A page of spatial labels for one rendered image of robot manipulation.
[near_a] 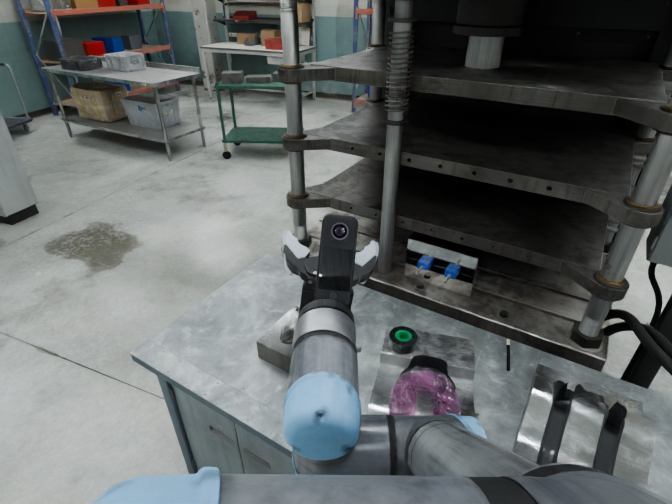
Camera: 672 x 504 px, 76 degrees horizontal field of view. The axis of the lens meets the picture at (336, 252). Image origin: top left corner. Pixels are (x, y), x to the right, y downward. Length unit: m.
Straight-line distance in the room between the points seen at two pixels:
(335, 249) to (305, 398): 0.20
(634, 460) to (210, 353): 1.14
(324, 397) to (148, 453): 1.90
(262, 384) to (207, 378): 0.17
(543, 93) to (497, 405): 0.89
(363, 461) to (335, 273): 0.21
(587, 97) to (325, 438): 1.20
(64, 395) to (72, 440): 0.31
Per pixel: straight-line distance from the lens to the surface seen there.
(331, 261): 0.53
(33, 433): 2.61
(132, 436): 2.37
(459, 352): 1.29
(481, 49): 1.69
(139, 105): 5.91
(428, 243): 1.65
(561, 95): 1.42
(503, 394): 1.37
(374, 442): 0.52
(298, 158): 1.73
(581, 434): 1.22
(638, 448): 1.24
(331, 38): 7.97
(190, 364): 1.43
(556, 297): 1.83
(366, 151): 1.62
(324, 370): 0.44
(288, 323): 1.40
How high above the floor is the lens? 1.80
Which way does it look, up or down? 33 degrees down
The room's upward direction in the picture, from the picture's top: straight up
